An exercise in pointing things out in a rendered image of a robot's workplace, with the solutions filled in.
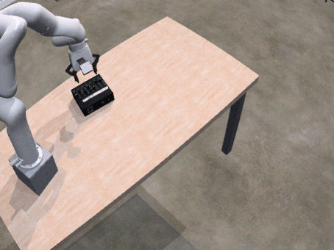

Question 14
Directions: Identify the black lighting desk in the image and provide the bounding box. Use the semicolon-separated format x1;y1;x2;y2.
71;74;115;116

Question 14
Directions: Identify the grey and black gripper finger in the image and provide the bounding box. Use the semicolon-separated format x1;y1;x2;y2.
65;64;79;84
91;54;100;74

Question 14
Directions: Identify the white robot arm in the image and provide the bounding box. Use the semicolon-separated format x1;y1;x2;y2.
0;2;88;170

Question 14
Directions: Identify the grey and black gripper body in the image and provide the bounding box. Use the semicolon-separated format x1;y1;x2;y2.
68;44;93;71

